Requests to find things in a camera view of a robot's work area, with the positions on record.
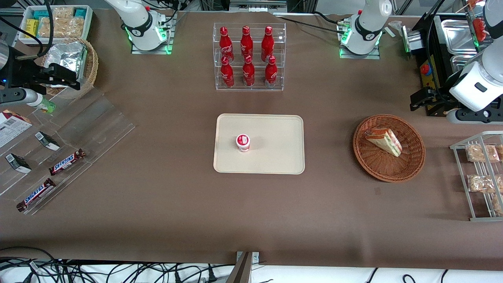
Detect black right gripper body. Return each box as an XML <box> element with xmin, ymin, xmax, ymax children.
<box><xmin>0</xmin><ymin>46</ymin><xmax>50</xmax><ymax>89</ymax></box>

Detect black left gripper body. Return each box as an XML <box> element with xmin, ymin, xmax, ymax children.
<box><xmin>432</xmin><ymin>87</ymin><xmax>458</xmax><ymax>116</ymax></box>

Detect triangular sandwich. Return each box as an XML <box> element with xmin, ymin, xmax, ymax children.
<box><xmin>363</xmin><ymin>127</ymin><xmax>403</xmax><ymax>158</ymax></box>

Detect light wicker basket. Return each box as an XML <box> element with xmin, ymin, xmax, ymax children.
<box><xmin>41</xmin><ymin>37</ymin><xmax>99</xmax><ymax>99</ymax></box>

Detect brown wicker basket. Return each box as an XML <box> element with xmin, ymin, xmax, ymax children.
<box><xmin>352</xmin><ymin>114</ymin><xmax>426</xmax><ymax>183</ymax></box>

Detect beige plastic tray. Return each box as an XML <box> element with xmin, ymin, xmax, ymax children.
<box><xmin>213</xmin><ymin>114</ymin><xmax>305</xmax><ymax>175</ymax></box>

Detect black food warmer machine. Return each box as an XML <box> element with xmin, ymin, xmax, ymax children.
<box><xmin>412</xmin><ymin>12</ymin><xmax>503</xmax><ymax>117</ymax></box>

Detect silver foil bag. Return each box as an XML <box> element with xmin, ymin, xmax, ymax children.
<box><xmin>45</xmin><ymin>41</ymin><xmax>88</xmax><ymax>86</ymax></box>

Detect green white bottle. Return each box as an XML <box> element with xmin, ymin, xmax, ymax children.
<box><xmin>28</xmin><ymin>94</ymin><xmax>56</xmax><ymax>114</ymax></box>

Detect clear cracker bag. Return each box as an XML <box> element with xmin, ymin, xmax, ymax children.
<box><xmin>39</xmin><ymin>18</ymin><xmax>85</xmax><ymax>39</ymax></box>
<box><xmin>49</xmin><ymin>7</ymin><xmax>75</xmax><ymax>30</ymax></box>

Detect steel food pan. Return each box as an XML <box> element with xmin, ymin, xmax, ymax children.
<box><xmin>441</xmin><ymin>19</ymin><xmax>479</xmax><ymax>55</ymax></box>
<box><xmin>450</xmin><ymin>55</ymin><xmax>486</xmax><ymax>75</ymax></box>

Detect white plastic bin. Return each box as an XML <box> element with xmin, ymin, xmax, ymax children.
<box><xmin>18</xmin><ymin>5</ymin><xmax>94</xmax><ymax>44</ymax></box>

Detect clear acrylic stepped display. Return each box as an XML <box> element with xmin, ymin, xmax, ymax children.
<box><xmin>0</xmin><ymin>86</ymin><xmax>136</xmax><ymax>216</ymax></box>

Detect silver metal box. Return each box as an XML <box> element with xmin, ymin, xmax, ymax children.
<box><xmin>401</xmin><ymin>27</ymin><xmax>424</xmax><ymax>53</ymax></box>

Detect white printed carton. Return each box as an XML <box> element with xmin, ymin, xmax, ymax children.
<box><xmin>0</xmin><ymin>110</ymin><xmax>33</xmax><ymax>149</ymax></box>

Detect small black white box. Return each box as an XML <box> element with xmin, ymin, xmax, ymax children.
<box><xmin>5</xmin><ymin>153</ymin><xmax>32</xmax><ymax>174</ymax></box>
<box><xmin>35</xmin><ymin>131</ymin><xmax>61</xmax><ymax>151</ymax></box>

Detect clear plastic wrapper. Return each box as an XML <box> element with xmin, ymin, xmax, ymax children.
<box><xmin>387</xmin><ymin>20</ymin><xmax>405</xmax><ymax>38</ymax></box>

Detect brown Snickers bar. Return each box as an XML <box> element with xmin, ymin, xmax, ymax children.
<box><xmin>48</xmin><ymin>148</ymin><xmax>86</xmax><ymax>176</ymax></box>
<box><xmin>16</xmin><ymin>178</ymin><xmax>56</xmax><ymax>213</ymax></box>

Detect red skewered snack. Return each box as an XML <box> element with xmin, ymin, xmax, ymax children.
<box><xmin>473</xmin><ymin>18</ymin><xmax>488</xmax><ymax>42</ymax></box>

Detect red cola bottle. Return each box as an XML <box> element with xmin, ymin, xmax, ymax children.
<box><xmin>220</xmin><ymin>56</ymin><xmax>235</xmax><ymax>88</ymax></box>
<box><xmin>219</xmin><ymin>26</ymin><xmax>235</xmax><ymax>63</ymax></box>
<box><xmin>261</xmin><ymin>26</ymin><xmax>274</xmax><ymax>62</ymax></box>
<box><xmin>242</xmin><ymin>55</ymin><xmax>255</xmax><ymax>87</ymax></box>
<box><xmin>240</xmin><ymin>26</ymin><xmax>254</xmax><ymax>59</ymax></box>
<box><xmin>264</xmin><ymin>56</ymin><xmax>278</xmax><ymax>88</ymax></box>

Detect clear acrylic bottle rack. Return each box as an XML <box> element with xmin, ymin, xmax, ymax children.
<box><xmin>213</xmin><ymin>22</ymin><xmax>286</xmax><ymax>92</ymax></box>

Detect red white yogurt cup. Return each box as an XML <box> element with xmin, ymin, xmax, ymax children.
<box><xmin>236</xmin><ymin>134</ymin><xmax>251</xmax><ymax>153</ymax></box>

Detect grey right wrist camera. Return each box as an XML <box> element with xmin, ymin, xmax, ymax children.
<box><xmin>0</xmin><ymin>88</ymin><xmax>43</xmax><ymax>107</ymax></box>

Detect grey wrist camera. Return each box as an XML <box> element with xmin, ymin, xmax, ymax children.
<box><xmin>446</xmin><ymin>108</ymin><xmax>503</xmax><ymax>125</ymax></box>
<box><xmin>0</xmin><ymin>88</ymin><xmax>43</xmax><ymax>107</ymax></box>

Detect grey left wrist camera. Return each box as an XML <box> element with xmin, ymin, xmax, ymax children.
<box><xmin>446</xmin><ymin>108</ymin><xmax>503</xmax><ymax>125</ymax></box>

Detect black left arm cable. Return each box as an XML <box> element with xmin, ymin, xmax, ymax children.
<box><xmin>428</xmin><ymin>0</ymin><xmax>450</xmax><ymax>103</ymax></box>

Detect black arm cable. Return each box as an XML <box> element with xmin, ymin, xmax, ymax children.
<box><xmin>0</xmin><ymin>0</ymin><xmax>54</xmax><ymax>59</ymax></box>
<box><xmin>428</xmin><ymin>0</ymin><xmax>450</xmax><ymax>103</ymax></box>

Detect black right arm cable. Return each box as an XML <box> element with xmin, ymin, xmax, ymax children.
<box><xmin>0</xmin><ymin>0</ymin><xmax>54</xmax><ymax>59</ymax></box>

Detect aluminium arm base plate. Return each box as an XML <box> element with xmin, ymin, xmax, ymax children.
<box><xmin>339</xmin><ymin>43</ymin><xmax>381</xmax><ymax>60</ymax></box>
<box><xmin>131</xmin><ymin>11</ymin><xmax>175</xmax><ymax>55</ymax></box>

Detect grey metal wire rack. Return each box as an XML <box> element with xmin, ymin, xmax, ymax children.
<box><xmin>450</xmin><ymin>131</ymin><xmax>503</xmax><ymax>222</ymax></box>

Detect black table cable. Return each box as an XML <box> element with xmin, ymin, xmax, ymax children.
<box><xmin>274</xmin><ymin>11</ymin><xmax>348</xmax><ymax>32</ymax></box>

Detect grey metal post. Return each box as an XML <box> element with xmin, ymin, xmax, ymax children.
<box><xmin>227</xmin><ymin>252</ymin><xmax>260</xmax><ymax>283</ymax></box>

